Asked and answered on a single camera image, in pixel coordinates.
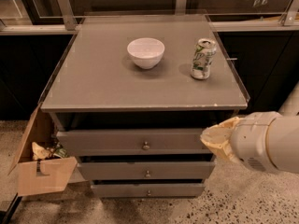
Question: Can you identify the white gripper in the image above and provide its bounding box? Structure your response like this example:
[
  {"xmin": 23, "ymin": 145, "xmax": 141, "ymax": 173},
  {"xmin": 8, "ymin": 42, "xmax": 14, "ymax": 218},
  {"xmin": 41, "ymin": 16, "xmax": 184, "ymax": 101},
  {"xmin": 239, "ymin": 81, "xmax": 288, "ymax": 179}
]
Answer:
[{"xmin": 200, "ymin": 111, "xmax": 280, "ymax": 174}]

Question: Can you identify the grey top drawer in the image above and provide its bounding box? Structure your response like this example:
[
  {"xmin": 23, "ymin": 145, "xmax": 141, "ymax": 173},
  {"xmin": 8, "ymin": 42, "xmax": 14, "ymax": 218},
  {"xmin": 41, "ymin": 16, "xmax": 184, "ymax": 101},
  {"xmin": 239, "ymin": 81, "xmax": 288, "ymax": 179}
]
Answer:
[{"xmin": 57, "ymin": 129, "xmax": 209, "ymax": 156}]

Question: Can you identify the grey drawer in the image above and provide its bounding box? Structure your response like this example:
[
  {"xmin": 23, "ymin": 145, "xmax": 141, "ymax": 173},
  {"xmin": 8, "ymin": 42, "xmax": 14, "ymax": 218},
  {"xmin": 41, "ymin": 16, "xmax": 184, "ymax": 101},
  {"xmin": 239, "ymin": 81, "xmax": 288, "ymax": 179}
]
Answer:
[
  {"xmin": 57, "ymin": 129, "xmax": 209, "ymax": 156},
  {"xmin": 91, "ymin": 183, "xmax": 205, "ymax": 198},
  {"xmin": 78, "ymin": 161, "xmax": 215, "ymax": 180}
]

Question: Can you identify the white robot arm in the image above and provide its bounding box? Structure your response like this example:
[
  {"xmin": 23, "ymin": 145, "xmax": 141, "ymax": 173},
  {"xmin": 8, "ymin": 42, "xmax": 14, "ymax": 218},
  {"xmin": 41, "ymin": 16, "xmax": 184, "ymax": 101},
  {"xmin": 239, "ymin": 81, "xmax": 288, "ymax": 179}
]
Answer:
[{"xmin": 200, "ymin": 83, "xmax": 299, "ymax": 174}]

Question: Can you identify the grey drawer cabinet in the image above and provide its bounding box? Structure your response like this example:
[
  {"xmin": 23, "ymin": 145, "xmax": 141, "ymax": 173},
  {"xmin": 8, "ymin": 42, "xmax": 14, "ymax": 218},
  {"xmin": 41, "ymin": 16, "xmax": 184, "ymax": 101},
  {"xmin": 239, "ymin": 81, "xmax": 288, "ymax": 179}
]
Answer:
[{"xmin": 41, "ymin": 14, "xmax": 249, "ymax": 185}]

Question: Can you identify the grey middle drawer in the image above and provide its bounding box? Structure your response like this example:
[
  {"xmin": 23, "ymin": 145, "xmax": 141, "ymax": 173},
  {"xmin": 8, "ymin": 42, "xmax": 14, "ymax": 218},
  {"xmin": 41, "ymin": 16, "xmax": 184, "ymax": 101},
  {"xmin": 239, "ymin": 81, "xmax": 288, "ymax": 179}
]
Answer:
[{"xmin": 78, "ymin": 161, "xmax": 215, "ymax": 180}]

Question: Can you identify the grey bottom drawer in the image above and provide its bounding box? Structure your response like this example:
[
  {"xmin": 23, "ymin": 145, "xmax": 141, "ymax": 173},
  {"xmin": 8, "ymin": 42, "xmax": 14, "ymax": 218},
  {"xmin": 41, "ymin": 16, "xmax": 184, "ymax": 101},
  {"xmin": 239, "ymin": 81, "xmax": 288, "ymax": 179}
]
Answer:
[{"xmin": 91, "ymin": 183, "xmax": 205, "ymax": 198}]

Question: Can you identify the green white soda can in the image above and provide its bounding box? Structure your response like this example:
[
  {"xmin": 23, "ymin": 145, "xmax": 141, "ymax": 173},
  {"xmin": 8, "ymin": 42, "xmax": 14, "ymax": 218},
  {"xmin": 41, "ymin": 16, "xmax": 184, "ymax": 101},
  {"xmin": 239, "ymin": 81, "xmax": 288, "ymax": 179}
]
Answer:
[{"xmin": 191, "ymin": 38, "xmax": 217, "ymax": 80}]

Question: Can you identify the white ceramic bowl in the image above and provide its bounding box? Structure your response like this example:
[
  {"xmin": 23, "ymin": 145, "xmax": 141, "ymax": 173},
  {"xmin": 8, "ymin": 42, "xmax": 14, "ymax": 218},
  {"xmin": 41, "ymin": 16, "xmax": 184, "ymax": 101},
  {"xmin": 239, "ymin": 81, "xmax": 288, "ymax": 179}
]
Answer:
[{"xmin": 127, "ymin": 37, "xmax": 165, "ymax": 69}]

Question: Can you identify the green crumpled wrapper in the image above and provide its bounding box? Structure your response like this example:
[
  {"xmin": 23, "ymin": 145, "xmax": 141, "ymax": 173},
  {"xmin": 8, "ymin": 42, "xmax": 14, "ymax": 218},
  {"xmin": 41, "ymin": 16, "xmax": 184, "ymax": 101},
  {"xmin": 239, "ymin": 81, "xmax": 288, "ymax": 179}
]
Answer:
[{"xmin": 52, "ymin": 144, "xmax": 68, "ymax": 159}]

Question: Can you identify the crumpled paper trash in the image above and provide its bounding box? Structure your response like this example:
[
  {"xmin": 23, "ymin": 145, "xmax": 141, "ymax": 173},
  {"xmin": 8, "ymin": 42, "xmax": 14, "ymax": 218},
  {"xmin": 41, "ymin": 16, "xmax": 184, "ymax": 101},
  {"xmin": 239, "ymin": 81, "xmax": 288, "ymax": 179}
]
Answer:
[{"xmin": 32, "ymin": 142, "xmax": 51, "ymax": 161}]

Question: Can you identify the brown cardboard box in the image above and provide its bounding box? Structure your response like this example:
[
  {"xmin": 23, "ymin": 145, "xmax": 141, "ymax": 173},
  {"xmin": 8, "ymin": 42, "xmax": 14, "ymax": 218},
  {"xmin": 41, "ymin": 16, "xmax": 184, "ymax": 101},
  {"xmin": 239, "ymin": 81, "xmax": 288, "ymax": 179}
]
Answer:
[{"xmin": 8, "ymin": 106, "xmax": 77, "ymax": 196}]

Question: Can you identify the right metal railing post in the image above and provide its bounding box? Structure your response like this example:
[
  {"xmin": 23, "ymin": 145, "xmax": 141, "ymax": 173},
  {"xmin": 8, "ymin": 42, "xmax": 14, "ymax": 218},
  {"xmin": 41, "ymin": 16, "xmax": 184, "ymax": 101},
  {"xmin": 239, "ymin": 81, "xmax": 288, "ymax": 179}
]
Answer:
[{"xmin": 279, "ymin": 0, "xmax": 299, "ymax": 26}]

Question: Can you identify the metal railing post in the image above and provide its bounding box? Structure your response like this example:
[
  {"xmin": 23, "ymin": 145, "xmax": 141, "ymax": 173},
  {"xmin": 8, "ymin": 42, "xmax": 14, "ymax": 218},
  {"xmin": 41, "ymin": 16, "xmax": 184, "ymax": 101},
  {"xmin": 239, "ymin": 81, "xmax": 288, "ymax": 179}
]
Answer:
[
  {"xmin": 175, "ymin": 0, "xmax": 187, "ymax": 15},
  {"xmin": 57, "ymin": 0, "xmax": 77, "ymax": 31},
  {"xmin": 279, "ymin": 0, "xmax": 299, "ymax": 26}
]

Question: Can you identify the middle metal railing post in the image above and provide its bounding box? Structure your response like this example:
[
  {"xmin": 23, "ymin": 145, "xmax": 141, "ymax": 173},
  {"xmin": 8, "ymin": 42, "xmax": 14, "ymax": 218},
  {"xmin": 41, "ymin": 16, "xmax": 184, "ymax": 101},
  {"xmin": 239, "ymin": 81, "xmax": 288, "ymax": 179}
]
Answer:
[{"xmin": 175, "ymin": 0, "xmax": 187, "ymax": 15}]

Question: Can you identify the left metal railing post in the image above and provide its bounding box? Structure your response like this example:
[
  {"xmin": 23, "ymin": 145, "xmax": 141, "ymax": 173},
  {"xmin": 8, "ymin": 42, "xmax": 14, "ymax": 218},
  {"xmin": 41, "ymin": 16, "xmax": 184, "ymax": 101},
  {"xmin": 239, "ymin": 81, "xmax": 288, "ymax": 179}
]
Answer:
[{"xmin": 57, "ymin": 0, "xmax": 77, "ymax": 31}]

